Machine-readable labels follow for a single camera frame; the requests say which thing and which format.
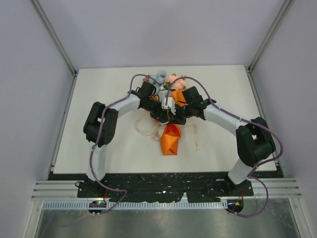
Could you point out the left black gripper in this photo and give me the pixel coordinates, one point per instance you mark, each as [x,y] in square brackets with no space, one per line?
[161,114]

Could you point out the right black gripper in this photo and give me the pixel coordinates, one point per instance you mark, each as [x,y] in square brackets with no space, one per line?
[175,119]

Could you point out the cream ribbon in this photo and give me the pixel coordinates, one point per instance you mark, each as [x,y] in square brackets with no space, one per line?
[151,131]

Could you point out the orange wrapping paper sheet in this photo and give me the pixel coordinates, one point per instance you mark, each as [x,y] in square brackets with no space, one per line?
[169,134]

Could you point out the fake flower bouquet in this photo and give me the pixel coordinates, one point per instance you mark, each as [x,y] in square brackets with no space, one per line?
[157,79]

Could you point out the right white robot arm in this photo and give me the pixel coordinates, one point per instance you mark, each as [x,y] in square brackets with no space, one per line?
[253,139]

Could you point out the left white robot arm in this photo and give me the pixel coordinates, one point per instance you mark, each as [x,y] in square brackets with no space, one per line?
[100,127]

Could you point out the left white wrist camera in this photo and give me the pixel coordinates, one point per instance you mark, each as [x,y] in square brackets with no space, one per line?
[160,92]

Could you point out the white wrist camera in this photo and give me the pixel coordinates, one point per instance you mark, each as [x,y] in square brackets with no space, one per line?
[168,103]
[160,92]

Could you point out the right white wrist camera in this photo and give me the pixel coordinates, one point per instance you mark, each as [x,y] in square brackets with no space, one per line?
[168,103]

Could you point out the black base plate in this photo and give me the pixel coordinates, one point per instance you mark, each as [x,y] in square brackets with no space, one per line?
[157,187]

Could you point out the white slotted cable duct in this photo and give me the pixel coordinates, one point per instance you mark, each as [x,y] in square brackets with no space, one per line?
[98,205]

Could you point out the right aluminium frame post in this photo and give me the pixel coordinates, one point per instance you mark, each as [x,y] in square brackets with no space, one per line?
[277,21]

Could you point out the aluminium frame post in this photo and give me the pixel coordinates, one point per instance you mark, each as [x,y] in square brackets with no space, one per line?
[53,35]
[277,21]

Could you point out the left aluminium frame post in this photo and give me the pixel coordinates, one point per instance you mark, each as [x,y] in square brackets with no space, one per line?
[53,35]

